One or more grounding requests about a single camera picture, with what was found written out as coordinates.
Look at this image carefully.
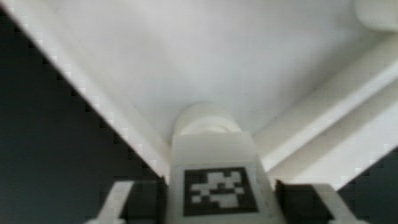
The white table leg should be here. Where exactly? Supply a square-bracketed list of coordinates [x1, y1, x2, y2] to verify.
[165, 103, 286, 224]

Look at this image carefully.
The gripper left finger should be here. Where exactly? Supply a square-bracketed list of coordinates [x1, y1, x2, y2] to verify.
[83, 181, 135, 224]

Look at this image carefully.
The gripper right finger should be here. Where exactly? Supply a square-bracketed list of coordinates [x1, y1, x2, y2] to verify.
[275, 181, 362, 224]

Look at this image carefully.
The white square tabletop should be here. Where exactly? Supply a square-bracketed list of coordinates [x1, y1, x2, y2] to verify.
[0, 0, 398, 187]

